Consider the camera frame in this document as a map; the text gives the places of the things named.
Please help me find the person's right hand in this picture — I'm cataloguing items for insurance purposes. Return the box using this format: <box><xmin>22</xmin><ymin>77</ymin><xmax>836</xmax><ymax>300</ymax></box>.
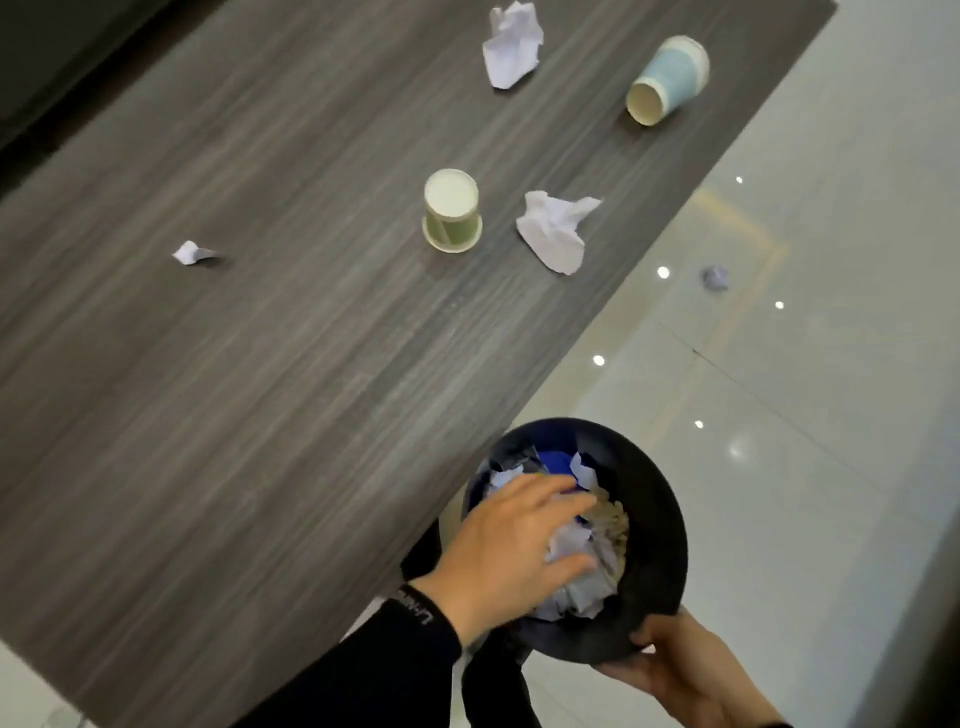
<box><xmin>592</xmin><ymin>608</ymin><xmax>783</xmax><ymax>728</ymax></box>

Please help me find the person's left hand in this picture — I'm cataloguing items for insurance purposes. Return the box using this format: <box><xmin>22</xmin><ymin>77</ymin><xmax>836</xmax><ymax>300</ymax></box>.
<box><xmin>410</xmin><ymin>473</ymin><xmax>600</xmax><ymax>647</ymax></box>

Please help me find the black round waste bin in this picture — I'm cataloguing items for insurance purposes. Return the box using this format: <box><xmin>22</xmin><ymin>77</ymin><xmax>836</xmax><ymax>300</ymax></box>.
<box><xmin>461</xmin><ymin>417</ymin><xmax>690</xmax><ymax>666</ymax></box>

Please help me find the person's left forearm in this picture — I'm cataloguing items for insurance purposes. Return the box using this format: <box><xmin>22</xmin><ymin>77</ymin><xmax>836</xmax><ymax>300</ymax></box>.
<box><xmin>232</xmin><ymin>584</ymin><xmax>464</xmax><ymax>728</ymax></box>

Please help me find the pile of crumpled paper scraps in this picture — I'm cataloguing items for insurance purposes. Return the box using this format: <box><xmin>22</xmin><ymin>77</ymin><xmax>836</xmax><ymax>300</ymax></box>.
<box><xmin>483</xmin><ymin>450</ymin><xmax>631</xmax><ymax>623</ymax></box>

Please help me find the large crumpled white paper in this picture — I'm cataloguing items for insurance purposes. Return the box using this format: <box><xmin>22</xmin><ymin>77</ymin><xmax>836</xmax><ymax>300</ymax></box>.
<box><xmin>515</xmin><ymin>189</ymin><xmax>604</xmax><ymax>276</ymax></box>
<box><xmin>481</xmin><ymin>0</ymin><xmax>545</xmax><ymax>91</ymax></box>

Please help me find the green paper cup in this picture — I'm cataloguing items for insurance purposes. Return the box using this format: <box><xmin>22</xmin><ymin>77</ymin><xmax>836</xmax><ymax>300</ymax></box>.
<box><xmin>421</xmin><ymin>168</ymin><xmax>483</xmax><ymax>255</ymax></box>

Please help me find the light blue paper cup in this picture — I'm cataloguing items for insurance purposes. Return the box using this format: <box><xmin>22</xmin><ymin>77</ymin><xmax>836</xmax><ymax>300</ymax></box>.
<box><xmin>626</xmin><ymin>35</ymin><xmax>711</xmax><ymax>127</ymax></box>

